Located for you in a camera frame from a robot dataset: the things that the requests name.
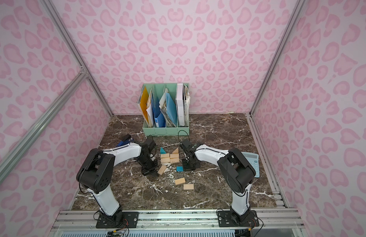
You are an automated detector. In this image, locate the natural wooden rectangular block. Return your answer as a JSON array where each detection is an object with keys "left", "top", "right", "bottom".
[{"left": 160, "top": 153, "right": 170, "bottom": 159}]

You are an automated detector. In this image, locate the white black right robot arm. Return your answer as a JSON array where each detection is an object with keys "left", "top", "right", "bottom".
[{"left": 180, "top": 139, "right": 256, "bottom": 222}]

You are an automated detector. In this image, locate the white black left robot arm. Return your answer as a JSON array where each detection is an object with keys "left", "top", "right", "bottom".
[{"left": 76, "top": 134, "right": 158, "bottom": 227}]

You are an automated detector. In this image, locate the blue black stapler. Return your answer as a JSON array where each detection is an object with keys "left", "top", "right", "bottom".
[{"left": 116, "top": 134, "right": 134, "bottom": 147}]

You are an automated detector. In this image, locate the papers and folders stack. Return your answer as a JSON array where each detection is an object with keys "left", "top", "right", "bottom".
[{"left": 137, "top": 83, "right": 191, "bottom": 128}]

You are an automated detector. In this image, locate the mint green file organizer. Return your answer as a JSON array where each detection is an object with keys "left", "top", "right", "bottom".
[{"left": 138, "top": 82, "right": 191, "bottom": 137}]

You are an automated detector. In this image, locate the teal desk calculator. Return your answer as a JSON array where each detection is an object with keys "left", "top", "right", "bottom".
[{"left": 242, "top": 152, "right": 260, "bottom": 178}]

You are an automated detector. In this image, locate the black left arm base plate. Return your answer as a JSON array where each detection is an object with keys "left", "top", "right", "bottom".
[{"left": 96, "top": 210, "right": 139, "bottom": 229}]

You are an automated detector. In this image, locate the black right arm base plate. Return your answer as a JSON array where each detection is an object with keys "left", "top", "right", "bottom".
[{"left": 216, "top": 209, "right": 260, "bottom": 229}]

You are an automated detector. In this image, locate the aluminium front rail frame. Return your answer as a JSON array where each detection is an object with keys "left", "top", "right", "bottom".
[{"left": 49, "top": 208, "right": 308, "bottom": 237}]

